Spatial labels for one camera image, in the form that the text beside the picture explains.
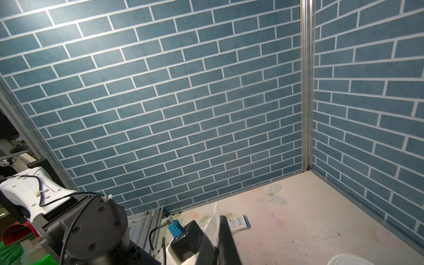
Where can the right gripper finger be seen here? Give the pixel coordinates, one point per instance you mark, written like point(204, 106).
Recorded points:
point(218, 246)

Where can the clear plastic carrier bag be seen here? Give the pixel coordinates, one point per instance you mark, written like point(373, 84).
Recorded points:
point(195, 246)

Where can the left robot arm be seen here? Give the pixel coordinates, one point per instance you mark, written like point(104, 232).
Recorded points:
point(77, 228)

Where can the blue white pen box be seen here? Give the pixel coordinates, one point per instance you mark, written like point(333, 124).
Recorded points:
point(238, 224)

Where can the back red cup white lid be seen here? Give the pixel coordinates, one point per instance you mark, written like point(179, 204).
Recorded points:
point(348, 259)

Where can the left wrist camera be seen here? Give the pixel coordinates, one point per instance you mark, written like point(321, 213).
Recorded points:
point(185, 247)

